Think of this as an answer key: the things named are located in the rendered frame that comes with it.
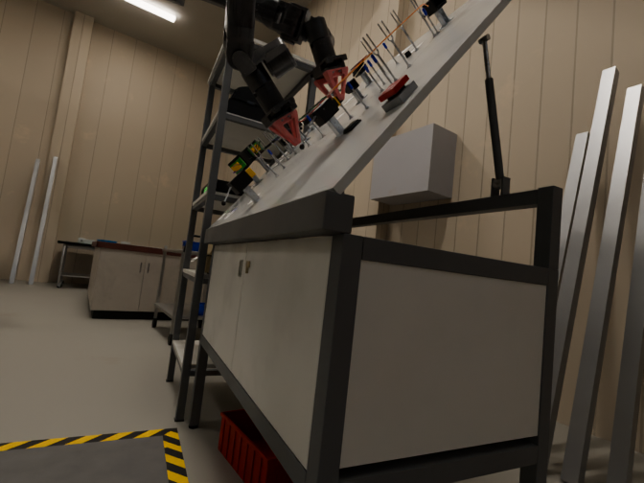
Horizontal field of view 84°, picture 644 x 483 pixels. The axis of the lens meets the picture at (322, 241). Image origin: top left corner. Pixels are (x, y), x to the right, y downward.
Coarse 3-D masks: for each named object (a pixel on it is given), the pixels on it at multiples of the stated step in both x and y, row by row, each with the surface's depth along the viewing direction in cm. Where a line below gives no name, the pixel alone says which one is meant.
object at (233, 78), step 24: (216, 72) 208; (240, 72) 210; (288, 72) 204; (288, 96) 227; (312, 96) 195; (216, 120) 180; (240, 120) 177; (216, 144) 171; (240, 144) 217; (264, 144) 212; (216, 168) 171; (216, 192) 174; (192, 216) 217; (192, 240) 217; (192, 312) 164; (192, 336) 164; (192, 360) 173
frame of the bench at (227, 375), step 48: (336, 240) 61; (336, 288) 59; (336, 336) 58; (240, 384) 99; (336, 384) 58; (336, 432) 58; (336, 480) 58; (384, 480) 62; (432, 480) 67; (528, 480) 82
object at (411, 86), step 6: (408, 84) 71; (414, 84) 71; (402, 90) 70; (408, 90) 70; (396, 96) 71; (402, 96) 70; (408, 96) 70; (390, 102) 72; (396, 102) 71; (402, 102) 70; (384, 108) 74; (390, 108) 73
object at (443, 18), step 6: (432, 0) 110; (438, 0) 113; (444, 0) 111; (426, 6) 113; (432, 6) 111; (438, 6) 111; (432, 12) 114; (438, 12) 113; (444, 12) 114; (438, 18) 115; (444, 18) 116; (450, 18) 115; (444, 24) 115
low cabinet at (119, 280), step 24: (96, 264) 394; (120, 264) 376; (144, 264) 389; (168, 264) 402; (192, 264) 417; (96, 288) 364; (120, 288) 376; (144, 288) 388; (168, 288) 402; (192, 288) 416; (96, 312) 368; (120, 312) 380; (144, 312) 393
